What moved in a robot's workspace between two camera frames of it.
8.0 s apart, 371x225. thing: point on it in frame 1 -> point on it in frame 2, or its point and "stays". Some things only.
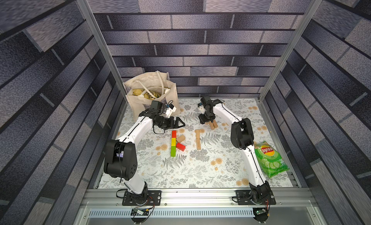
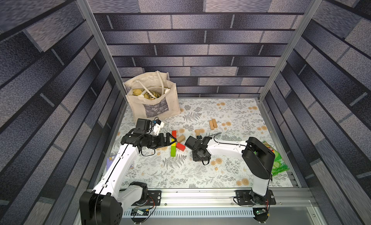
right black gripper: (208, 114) -> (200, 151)
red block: (180, 146) stays
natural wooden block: (180, 138) stays
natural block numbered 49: (211, 125) stays
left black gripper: (176, 122) -> (166, 142)
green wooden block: (173, 151) stays
